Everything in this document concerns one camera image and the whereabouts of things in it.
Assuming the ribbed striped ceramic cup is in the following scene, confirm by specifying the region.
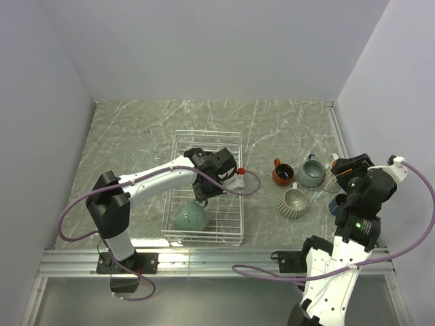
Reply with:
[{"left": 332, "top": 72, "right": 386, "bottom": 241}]
[{"left": 278, "top": 183, "right": 308, "bottom": 219}]

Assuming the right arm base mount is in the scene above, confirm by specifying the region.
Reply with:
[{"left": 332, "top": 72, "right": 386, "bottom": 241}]
[{"left": 271, "top": 251, "right": 308, "bottom": 274}]

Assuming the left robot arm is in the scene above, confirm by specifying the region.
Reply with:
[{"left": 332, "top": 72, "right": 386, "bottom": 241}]
[{"left": 86, "top": 148, "right": 245, "bottom": 273}]

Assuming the teal glazed ceramic mug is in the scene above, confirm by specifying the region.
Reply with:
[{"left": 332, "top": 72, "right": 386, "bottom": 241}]
[{"left": 172, "top": 200, "right": 209, "bottom": 231}]

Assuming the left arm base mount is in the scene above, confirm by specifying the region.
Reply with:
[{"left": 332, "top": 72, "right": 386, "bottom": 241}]
[{"left": 95, "top": 252, "right": 159, "bottom": 301}]

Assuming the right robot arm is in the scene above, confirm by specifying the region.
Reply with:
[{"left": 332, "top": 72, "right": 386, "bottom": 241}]
[{"left": 288, "top": 154, "right": 407, "bottom": 325}]

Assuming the orange ceramic mug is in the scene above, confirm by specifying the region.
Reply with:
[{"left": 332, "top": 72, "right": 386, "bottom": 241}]
[{"left": 272, "top": 158, "right": 294, "bottom": 187}]

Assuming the pale blue ceramic mug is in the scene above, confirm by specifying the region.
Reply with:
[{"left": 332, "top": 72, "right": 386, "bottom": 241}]
[{"left": 297, "top": 153, "right": 325, "bottom": 188}]

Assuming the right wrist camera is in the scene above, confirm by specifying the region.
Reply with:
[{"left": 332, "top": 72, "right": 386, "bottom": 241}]
[{"left": 368, "top": 155, "right": 408, "bottom": 183}]

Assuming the small dark blue mug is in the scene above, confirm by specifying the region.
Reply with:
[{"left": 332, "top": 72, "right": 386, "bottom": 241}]
[{"left": 328, "top": 194, "right": 347, "bottom": 217}]

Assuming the floral white ceramic mug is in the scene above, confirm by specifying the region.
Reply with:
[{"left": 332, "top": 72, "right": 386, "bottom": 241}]
[{"left": 321, "top": 153, "right": 341, "bottom": 194}]

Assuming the white wire dish rack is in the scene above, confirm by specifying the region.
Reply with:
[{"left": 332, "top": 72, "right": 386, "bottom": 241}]
[{"left": 162, "top": 130, "right": 243, "bottom": 246}]

